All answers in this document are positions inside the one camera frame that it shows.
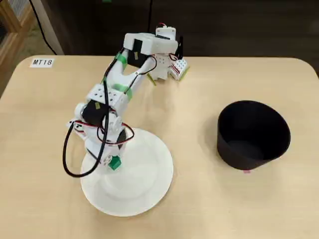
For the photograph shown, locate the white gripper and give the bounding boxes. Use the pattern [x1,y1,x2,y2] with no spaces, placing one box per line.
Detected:
[83,123,128,173]

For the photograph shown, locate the green cube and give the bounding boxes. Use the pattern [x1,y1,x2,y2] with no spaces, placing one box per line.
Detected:
[110,155,122,171]

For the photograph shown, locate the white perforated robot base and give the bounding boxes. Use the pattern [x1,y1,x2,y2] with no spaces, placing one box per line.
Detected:
[150,23,190,82]

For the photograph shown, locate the black round bin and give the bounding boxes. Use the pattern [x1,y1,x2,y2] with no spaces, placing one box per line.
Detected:
[216,100,292,171]

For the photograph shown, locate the white paper plate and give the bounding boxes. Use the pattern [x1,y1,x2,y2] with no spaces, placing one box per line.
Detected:
[80,127,174,217]

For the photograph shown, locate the green tape strip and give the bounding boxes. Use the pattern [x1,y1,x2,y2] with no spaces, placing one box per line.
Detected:
[146,73,157,87]

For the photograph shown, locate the white label MT18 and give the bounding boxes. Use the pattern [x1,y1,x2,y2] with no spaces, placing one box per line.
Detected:
[30,57,54,68]

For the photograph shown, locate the black camera cable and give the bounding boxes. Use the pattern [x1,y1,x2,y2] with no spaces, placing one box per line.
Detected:
[62,79,112,178]

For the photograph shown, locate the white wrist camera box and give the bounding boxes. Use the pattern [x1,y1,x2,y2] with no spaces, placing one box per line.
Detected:
[65,119,85,136]

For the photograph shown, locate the white post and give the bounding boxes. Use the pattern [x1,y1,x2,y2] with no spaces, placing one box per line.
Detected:
[31,0,65,56]

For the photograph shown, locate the wooden shelf frame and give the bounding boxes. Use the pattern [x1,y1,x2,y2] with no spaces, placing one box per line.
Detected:
[0,0,35,84]

